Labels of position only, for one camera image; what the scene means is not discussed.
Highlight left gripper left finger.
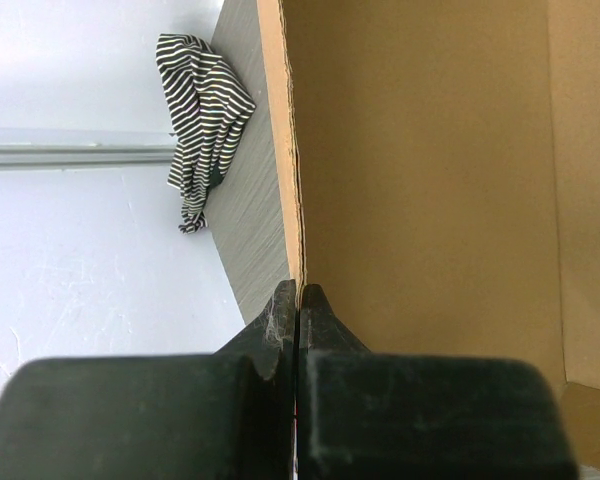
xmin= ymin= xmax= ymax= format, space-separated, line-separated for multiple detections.
xmin=0 ymin=280 xmax=296 ymax=479

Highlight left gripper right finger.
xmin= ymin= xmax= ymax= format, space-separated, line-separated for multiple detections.
xmin=297 ymin=284 xmax=580 ymax=480

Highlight brown cardboard box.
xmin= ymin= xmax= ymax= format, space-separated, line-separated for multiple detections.
xmin=257 ymin=1 xmax=600 ymax=470

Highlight black white striped cloth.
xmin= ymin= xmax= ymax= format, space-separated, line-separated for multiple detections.
xmin=156 ymin=34 xmax=256 ymax=234

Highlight left aluminium frame post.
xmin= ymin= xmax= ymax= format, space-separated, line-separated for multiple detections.
xmin=0 ymin=127 xmax=176 ymax=171

